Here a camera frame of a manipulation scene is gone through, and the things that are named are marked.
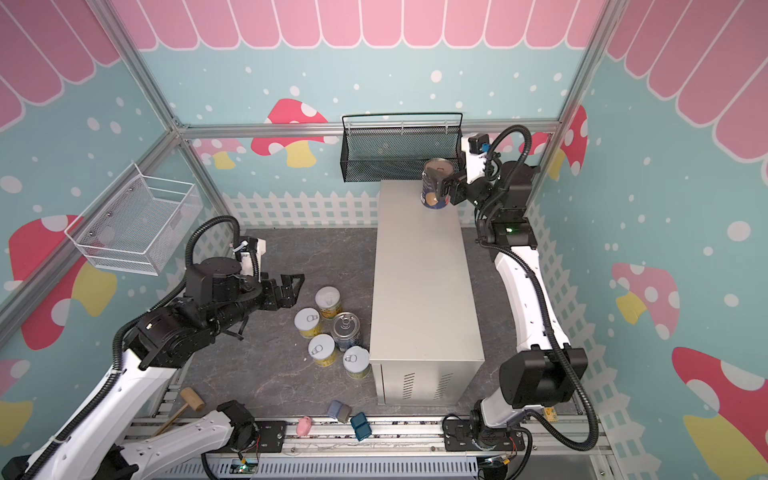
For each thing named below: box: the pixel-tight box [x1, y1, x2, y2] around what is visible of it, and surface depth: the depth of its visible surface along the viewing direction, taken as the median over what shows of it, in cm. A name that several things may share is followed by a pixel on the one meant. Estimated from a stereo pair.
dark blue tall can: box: [420, 157, 454, 210], surface depth 74 cm
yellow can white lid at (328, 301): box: [315, 285, 342, 319], surface depth 93 cm
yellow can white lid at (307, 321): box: [293, 306, 322, 339], surface depth 91 cm
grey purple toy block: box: [327, 400, 352, 424], surface depth 79 cm
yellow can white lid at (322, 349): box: [308, 333, 339, 368], surface depth 85 cm
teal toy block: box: [350, 412, 372, 441], surface depth 77 cm
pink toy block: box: [296, 416, 312, 437], surface depth 77 cm
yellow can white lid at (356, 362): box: [342, 345, 372, 380], surface depth 83 cm
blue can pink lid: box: [333, 311, 361, 352], surface depth 85 cm
